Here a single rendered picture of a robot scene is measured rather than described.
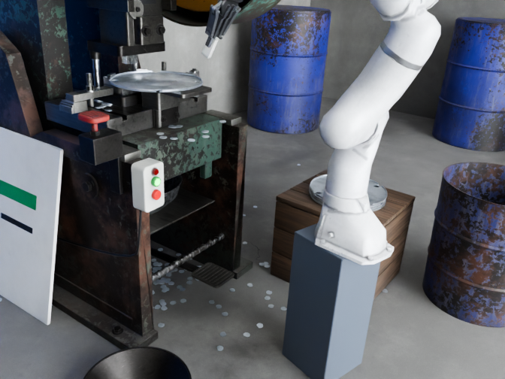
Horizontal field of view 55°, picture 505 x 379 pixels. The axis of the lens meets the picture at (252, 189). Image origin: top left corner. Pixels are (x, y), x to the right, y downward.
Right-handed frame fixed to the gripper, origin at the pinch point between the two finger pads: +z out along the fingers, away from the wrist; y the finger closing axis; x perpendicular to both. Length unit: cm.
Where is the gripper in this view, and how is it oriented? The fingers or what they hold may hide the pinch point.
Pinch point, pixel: (210, 46)
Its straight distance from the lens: 158.3
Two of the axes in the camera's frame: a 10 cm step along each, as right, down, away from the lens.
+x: -7.3, -6.4, 2.4
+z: -4.2, 7.0, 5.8
